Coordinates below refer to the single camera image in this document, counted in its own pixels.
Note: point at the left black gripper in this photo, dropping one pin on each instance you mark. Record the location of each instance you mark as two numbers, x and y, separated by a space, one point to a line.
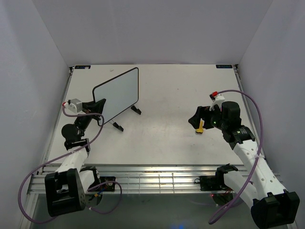
94 107

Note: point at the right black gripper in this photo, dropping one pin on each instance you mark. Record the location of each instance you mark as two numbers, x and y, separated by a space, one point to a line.
203 112

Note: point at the yellow black whiteboard eraser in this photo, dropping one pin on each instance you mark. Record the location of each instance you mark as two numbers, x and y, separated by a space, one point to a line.
200 130

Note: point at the small black-framed whiteboard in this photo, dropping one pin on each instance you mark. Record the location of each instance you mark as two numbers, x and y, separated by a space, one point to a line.
120 93

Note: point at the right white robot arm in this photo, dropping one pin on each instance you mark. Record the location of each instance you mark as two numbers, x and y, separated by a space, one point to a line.
270 203

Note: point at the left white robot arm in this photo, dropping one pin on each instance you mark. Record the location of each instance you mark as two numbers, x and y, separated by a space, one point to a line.
65 188

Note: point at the left blue table label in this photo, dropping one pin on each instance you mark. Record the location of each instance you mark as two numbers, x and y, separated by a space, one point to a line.
82 67

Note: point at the blue table label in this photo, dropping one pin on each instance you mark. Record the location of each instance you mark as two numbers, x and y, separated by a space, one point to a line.
224 66
82 67

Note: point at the right blue table label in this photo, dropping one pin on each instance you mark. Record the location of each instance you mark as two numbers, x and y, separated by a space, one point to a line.
224 66

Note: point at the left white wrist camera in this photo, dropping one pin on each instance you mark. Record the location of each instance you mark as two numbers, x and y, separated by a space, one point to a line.
74 105

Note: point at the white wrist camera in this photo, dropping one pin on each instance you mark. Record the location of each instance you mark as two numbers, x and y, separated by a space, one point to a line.
74 105
217 100

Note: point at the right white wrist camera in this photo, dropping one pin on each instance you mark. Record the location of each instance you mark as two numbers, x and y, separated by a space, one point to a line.
217 100

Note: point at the metal wire whiteboard stand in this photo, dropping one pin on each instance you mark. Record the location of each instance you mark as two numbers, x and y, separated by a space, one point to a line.
125 118

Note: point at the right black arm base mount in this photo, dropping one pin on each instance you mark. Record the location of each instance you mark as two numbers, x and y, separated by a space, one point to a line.
210 183

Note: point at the aluminium table frame rail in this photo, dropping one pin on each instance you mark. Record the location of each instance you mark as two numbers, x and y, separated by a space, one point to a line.
158 151

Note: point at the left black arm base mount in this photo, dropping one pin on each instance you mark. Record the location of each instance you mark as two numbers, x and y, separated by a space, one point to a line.
109 186

